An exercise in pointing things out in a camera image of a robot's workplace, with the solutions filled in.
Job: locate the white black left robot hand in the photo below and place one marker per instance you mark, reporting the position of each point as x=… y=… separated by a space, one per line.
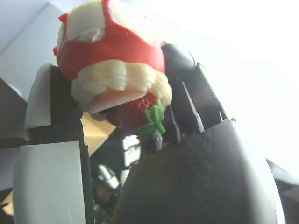
x=198 y=182

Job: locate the cardboard box with white outside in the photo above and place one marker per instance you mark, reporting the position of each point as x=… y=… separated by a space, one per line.
x=95 y=133

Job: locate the red white strawberry cake toy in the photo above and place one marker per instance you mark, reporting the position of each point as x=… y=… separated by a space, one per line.
x=112 y=51

